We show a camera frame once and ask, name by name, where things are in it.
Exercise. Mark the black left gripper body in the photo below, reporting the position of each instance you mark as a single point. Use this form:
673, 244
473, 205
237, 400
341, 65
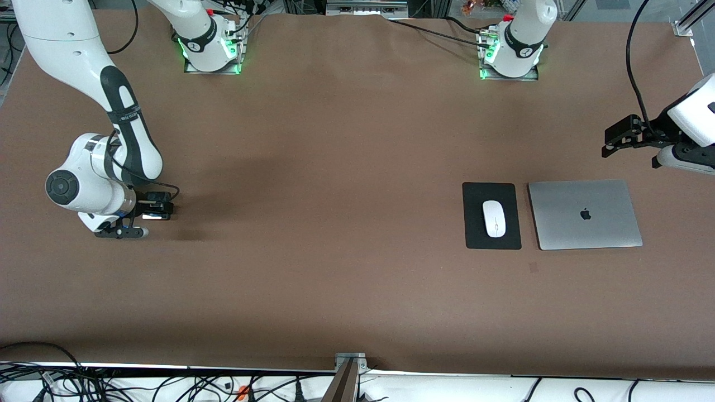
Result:
654, 135

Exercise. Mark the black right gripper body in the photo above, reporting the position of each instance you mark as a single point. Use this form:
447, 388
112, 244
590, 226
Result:
143, 204

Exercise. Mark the white computer mouse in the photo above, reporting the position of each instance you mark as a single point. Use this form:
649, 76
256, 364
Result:
494, 218

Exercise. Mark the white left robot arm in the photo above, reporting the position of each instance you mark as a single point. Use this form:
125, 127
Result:
522, 39

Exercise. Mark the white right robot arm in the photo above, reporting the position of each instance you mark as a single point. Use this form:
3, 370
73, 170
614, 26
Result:
67, 44

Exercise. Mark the black mouse pad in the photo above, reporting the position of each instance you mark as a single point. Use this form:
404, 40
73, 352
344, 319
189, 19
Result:
475, 234

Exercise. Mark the silver closed laptop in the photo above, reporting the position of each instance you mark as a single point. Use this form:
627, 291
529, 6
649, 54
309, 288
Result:
586, 215

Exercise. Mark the aluminium corner extrusion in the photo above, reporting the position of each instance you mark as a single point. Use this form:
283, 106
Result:
692, 19

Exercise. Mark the brown table cover cloth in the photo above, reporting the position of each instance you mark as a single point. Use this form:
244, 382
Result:
357, 290

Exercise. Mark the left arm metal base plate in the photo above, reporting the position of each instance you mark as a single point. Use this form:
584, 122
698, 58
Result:
505, 77

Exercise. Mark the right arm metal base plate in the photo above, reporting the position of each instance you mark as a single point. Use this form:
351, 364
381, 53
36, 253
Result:
212, 70

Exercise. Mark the aluminium camera mount post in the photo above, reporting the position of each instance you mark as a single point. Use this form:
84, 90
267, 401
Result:
345, 379

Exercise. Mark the aluminium frame bar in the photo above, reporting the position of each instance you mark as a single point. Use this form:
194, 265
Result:
367, 6

